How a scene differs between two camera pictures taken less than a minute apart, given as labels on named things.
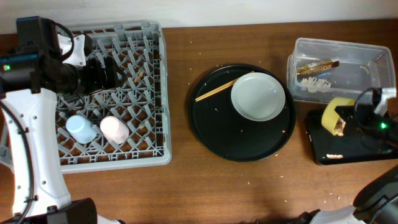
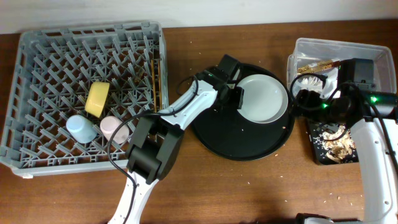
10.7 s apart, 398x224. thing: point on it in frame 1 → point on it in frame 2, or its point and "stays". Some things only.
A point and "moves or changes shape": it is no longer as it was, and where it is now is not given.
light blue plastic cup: (81, 129) stays
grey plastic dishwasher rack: (122, 127) stays
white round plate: (258, 96) stays
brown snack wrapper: (319, 66) stays
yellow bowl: (329, 116) moves or changes shape
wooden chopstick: (219, 88) moves or changes shape
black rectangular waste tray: (329, 149) stays
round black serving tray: (221, 132) stays
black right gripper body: (371, 124) → (314, 107)
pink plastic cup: (114, 130) stays
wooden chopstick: (214, 92) moves or changes shape
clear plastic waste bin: (320, 70) stays
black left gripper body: (94, 79) → (232, 95)
